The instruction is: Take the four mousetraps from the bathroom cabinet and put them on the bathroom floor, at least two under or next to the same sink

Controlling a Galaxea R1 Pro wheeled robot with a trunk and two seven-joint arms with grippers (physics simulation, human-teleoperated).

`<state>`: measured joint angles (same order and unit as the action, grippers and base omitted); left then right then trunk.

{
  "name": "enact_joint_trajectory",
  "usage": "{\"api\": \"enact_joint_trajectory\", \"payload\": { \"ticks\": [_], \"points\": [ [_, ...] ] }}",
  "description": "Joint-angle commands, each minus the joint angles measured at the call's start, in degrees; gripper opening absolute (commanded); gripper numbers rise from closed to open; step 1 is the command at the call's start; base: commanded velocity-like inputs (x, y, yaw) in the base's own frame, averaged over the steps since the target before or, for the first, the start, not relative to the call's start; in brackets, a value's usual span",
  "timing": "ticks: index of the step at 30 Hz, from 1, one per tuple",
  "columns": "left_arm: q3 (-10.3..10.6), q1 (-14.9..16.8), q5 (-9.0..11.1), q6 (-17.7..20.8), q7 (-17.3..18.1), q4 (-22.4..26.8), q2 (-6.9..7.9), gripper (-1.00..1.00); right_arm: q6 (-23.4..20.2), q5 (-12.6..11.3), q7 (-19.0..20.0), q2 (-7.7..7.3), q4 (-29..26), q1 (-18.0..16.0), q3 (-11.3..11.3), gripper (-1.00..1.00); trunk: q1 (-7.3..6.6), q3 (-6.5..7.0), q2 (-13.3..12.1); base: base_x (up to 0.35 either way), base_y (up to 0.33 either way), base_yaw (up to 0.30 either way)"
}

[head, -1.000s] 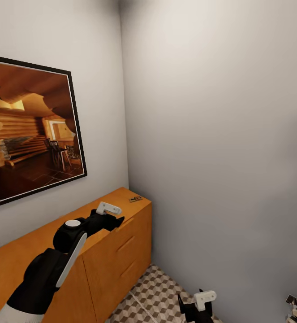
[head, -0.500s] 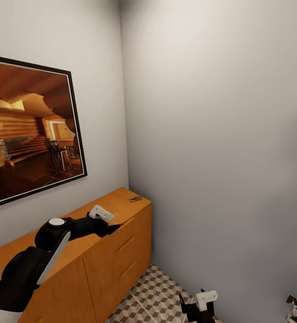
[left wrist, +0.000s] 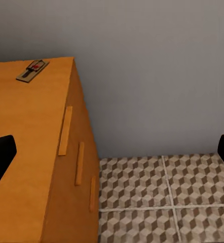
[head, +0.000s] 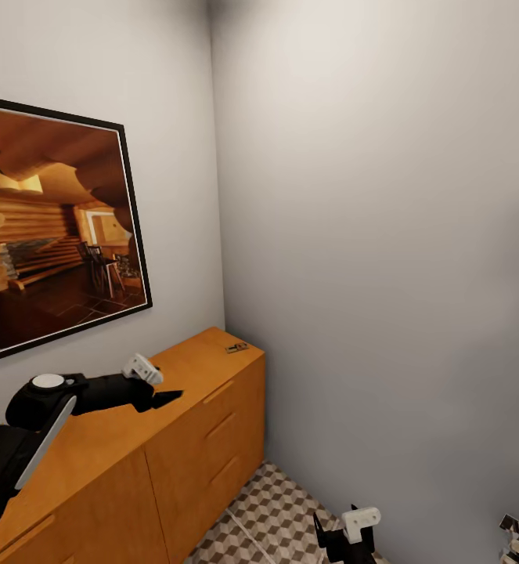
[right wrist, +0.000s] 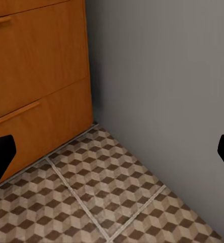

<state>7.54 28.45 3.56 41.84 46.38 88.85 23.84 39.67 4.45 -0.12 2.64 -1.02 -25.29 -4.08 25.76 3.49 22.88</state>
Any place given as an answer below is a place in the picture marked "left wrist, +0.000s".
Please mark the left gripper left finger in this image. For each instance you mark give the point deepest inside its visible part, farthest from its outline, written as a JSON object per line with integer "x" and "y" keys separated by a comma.
{"x": 8, "y": 151}

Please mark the mousetrap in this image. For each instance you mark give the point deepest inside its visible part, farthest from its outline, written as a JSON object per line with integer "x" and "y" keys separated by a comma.
{"x": 32, "y": 71}

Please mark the cabinet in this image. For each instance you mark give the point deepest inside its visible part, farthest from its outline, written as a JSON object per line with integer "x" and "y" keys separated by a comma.
{"x": 50, "y": 191}

